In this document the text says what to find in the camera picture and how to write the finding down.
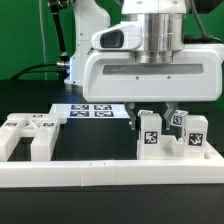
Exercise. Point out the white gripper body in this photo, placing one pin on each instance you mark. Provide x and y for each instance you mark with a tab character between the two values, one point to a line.
195	74

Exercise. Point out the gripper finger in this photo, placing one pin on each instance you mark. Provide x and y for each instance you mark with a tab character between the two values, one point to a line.
171	109
129	107

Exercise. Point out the white chair seat part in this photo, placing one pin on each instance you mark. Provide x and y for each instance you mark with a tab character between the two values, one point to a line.
167	147

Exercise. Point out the white chair back frame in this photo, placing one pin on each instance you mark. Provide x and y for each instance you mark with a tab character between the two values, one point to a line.
42	128

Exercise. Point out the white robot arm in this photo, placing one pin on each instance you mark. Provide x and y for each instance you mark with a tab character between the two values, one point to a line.
146	57

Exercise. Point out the small tagged cube left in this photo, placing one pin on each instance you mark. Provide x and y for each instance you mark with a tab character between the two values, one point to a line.
141	112

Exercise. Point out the small tagged cube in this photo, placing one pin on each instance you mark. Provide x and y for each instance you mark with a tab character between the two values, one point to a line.
141	112
178	118

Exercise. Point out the small tagged cube right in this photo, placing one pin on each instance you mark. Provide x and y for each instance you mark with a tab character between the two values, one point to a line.
178	118

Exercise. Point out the white U-shaped fence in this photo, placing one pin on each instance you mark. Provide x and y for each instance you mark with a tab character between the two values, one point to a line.
112	172

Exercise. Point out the white marker base plate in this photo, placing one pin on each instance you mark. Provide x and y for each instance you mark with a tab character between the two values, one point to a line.
92	111

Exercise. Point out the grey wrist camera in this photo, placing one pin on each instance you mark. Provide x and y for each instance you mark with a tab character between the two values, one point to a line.
121	37

